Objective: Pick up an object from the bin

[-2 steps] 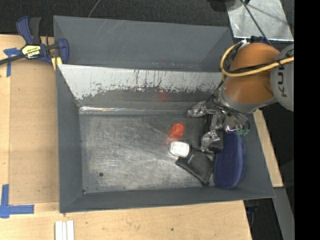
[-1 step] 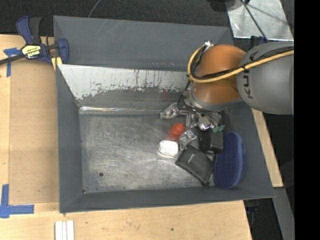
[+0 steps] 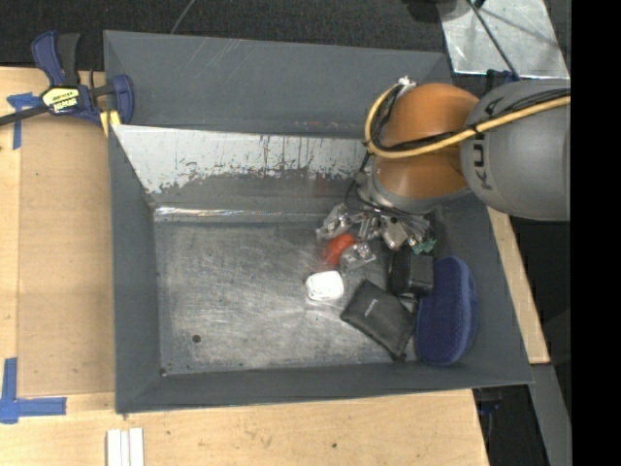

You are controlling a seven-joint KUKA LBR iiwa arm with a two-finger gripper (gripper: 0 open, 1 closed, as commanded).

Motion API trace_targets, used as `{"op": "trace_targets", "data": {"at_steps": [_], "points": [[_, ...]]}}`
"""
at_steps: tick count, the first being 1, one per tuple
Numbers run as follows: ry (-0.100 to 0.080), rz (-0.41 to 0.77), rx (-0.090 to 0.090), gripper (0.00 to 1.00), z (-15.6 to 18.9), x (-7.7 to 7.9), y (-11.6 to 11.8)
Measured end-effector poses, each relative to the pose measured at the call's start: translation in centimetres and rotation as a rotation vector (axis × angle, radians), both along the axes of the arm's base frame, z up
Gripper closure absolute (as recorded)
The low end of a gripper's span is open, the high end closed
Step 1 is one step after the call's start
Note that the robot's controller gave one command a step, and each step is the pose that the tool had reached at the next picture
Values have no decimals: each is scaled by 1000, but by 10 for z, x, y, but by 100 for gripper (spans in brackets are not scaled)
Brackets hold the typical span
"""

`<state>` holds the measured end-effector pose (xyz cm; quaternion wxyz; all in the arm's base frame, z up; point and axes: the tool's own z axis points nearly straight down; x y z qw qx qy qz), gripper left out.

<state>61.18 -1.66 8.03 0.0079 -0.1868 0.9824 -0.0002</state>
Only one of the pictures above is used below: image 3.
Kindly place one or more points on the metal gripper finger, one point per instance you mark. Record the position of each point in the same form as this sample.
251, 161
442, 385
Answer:
358, 255
338, 221

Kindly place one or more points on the red-orange toy fruit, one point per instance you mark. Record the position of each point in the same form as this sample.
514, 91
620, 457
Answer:
336, 249

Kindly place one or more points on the black box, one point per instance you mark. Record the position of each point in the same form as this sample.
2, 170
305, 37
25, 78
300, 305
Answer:
412, 274

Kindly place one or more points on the white plastic case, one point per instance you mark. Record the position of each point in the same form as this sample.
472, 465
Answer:
324, 285

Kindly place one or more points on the black fabric pouch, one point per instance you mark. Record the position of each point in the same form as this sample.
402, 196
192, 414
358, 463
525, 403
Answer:
378, 319

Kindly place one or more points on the blue slipper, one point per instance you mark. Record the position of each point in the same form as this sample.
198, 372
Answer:
446, 313

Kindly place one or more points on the grey metal bin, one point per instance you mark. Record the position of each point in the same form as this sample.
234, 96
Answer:
233, 299

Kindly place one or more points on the pale wood board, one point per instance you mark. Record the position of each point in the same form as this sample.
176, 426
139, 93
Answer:
63, 260

